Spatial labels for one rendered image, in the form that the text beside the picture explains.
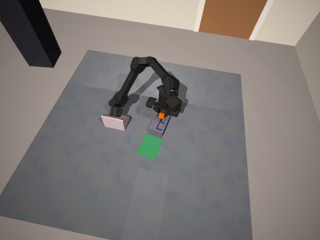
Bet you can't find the orange l-shaped block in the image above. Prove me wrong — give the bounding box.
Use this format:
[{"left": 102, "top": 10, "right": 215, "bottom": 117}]
[{"left": 158, "top": 110, "right": 166, "bottom": 119}]

